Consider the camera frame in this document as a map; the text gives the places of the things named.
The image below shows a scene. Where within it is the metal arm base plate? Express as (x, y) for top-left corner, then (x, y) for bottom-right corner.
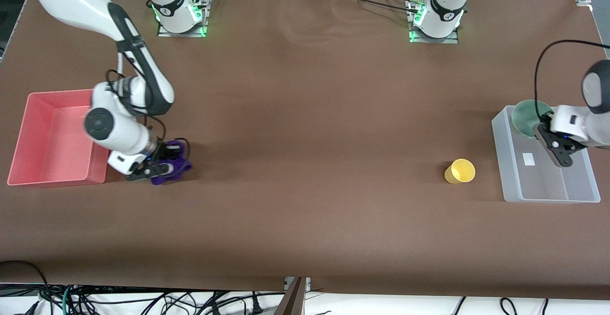
(157, 0), (210, 38)
(409, 0), (460, 45)

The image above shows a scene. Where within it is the yellow plastic cup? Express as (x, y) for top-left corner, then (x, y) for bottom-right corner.
(444, 159), (476, 185)

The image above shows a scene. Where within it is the purple cloth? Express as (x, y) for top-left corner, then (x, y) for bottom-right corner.
(150, 139), (193, 186)

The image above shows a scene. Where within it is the black floor cable loop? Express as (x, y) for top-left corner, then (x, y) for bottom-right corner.
(0, 260), (53, 315)

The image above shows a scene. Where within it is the dark wooden table leg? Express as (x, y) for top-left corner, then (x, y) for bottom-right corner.
(275, 277), (306, 315)

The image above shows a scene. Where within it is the pink plastic bin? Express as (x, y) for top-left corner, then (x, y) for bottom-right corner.
(7, 90), (110, 188)

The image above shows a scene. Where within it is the translucent white plastic bin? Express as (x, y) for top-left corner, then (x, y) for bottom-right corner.
(491, 105), (602, 203)

